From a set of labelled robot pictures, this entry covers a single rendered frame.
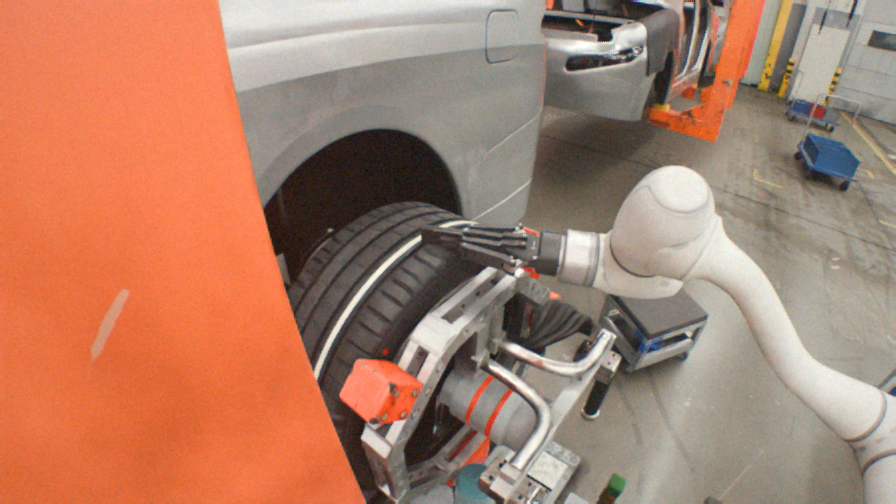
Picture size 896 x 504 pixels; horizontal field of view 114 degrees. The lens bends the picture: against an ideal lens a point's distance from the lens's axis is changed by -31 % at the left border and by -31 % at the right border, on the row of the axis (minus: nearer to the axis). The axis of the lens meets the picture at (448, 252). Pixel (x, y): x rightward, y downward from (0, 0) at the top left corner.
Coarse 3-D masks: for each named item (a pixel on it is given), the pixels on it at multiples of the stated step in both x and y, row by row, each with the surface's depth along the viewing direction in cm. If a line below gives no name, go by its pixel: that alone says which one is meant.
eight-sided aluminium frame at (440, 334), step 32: (480, 288) 73; (512, 288) 74; (544, 288) 89; (448, 320) 68; (480, 320) 68; (416, 352) 63; (448, 352) 62; (416, 416) 63; (384, 448) 61; (448, 448) 96; (384, 480) 73; (416, 480) 79; (448, 480) 91
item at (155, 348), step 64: (0, 0) 6; (64, 0) 7; (128, 0) 9; (192, 0) 10; (0, 64) 7; (64, 64) 8; (128, 64) 9; (192, 64) 11; (0, 128) 7; (64, 128) 9; (128, 128) 10; (192, 128) 12; (0, 192) 8; (64, 192) 9; (128, 192) 11; (192, 192) 12; (256, 192) 15; (0, 256) 8; (64, 256) 10; (128, 256) 11; (192, 256) 13; (256, 256) 16; (0, 320) 9; (64, 320) 10; (128, 320) 12; (192, 320) 14; (256, 320) 17; (0, 384) 9; (64, 384) 11; (128, 384) 13; (192, 384) 15; (256, 384) 18; (0, 448) 9; (64, 448) 11; (128, 448) 13; (192, 448) 16; (256, 448) 19; (320, 448) 24
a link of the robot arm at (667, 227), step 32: (640, 192) 46; (672, 192) 43; (704, 192) 42; (640, 224) 46; (672, 224) 43; (704, 224) 42; (640, 256) 50; (672, 256) 46; (704, 256) 44; (736, 256) 45; (736, 288) 45; (768, 288) 45; (768, 320) 46; (768, 352) 50; (800, 352) 48; (800, 384) 50; (832, 384) 48; (864, 384) 47; (832, 416) 48; (864, 416) 45
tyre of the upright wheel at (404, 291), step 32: (352, 224) 77; (384, 224) 77; (416, 224) 77; (320, 256) 73; (352, 256) 71; (384, 256) 71; (416, 256) 69; (448, 256) 69; (320, 288) 69; (352, 288) 67; (384, 288) 65; (416, 288) 65; (448, 288) 72; (320, 320) 66; (352, 320) 64; (384, 320) 62; (416, 320) 68; (512, 320) 106; (320, 352) 64; (352, 352) 61; (384, 352) 64; (320, 384) 63; (352, 416) 63; (352, 448) 67
